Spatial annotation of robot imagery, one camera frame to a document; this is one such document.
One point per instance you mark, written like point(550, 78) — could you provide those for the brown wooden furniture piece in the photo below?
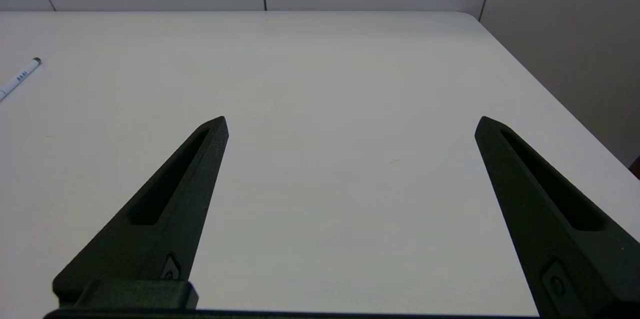
point(635, 169)

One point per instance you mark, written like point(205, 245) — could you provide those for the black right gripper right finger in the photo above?
point(540, 239)

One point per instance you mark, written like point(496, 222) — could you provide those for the white pen with black cap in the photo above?
point(20, 78)

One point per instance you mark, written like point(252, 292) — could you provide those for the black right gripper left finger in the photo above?
point(170, 239)

